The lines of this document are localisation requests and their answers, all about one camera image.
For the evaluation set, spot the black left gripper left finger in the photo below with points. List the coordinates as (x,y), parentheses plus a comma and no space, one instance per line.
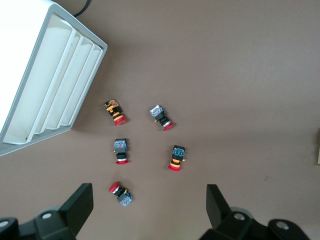
(65,220)

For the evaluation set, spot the red button blue block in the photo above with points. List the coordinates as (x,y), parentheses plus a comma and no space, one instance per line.
(121,147)
(123,197)
(158,113)

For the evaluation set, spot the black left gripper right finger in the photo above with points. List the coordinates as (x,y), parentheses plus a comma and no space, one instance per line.
(225,222)

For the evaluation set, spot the red button orange clear block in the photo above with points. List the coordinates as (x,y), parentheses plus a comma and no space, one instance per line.
(113,111)

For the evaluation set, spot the brown paper table cover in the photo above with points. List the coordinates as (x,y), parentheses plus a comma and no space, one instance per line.
(225,75)

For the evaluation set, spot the green load switch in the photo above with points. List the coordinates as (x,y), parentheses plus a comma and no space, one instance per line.
(318,155)

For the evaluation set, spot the red button orange collar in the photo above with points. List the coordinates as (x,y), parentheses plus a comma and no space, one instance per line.
(177,153)

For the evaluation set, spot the white slotted plastic bin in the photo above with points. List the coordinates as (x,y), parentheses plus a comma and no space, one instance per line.
(37,75)

